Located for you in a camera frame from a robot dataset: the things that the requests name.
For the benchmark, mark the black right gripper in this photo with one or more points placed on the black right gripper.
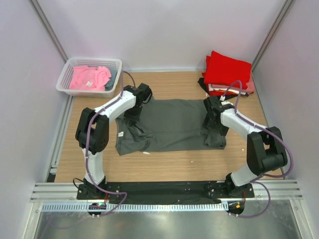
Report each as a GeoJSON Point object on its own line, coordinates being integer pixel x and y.
{"type": "Point", "coordinates": [211, 122]}

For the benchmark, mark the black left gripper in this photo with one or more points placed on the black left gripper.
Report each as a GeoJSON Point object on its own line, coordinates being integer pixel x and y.
{"type": "Point", "coordinates": [132, 115]}

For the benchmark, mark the dark grey t shirt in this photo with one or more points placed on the dark grey t shirt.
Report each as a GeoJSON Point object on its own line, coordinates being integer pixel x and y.
{"type": "Point", "coordinates": [168, 125]}

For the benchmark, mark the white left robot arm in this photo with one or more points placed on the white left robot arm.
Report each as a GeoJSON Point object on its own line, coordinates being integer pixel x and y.
{"type": "Point", "coordinates": [92, 131]}

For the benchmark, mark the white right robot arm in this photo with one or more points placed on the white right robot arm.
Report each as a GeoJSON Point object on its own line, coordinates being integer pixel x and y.
{"type": "Point", "coordinates": [264, 149]}

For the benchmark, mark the orange red folded t shirt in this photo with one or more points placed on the orange red folded t shirt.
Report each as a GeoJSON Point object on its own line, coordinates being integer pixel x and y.
{"type": "Point", "coordinates": [216, 93]}

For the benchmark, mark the blue grey t shirt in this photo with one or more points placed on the blue grey t shirt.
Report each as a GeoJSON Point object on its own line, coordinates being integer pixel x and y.
{"type": "Point", "coordinates": [111, 81]}

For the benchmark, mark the black folded t shirt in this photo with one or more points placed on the black folded t shirt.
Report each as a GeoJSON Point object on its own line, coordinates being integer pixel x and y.
{"type": "Point", "coordinates": [204, 87]}

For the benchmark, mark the white plastic laundry basket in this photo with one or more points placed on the white plastic laundry basket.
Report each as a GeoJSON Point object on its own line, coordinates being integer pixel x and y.
{"type": "Point", "coordinates": [66, 74]}

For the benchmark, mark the pink white folded t shirt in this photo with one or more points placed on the pink white folded t shirt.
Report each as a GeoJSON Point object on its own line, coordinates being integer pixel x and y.
{"type": "Point", "coordinates": [247, 88]}

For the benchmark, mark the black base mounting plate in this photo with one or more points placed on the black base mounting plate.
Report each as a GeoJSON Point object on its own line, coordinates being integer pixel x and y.
{"type": "Point", "coordinates": [178, 192]}

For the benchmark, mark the white slotted cable duct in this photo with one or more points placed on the white slotted cable duct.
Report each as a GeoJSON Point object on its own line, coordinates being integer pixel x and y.
{"type": "Point", "coordinates": [101, 208]}

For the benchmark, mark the aluminium frame rail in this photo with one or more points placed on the aluminium frame rail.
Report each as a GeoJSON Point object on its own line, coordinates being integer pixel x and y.
{"type": "Point", "coordinates": [279, 189]}

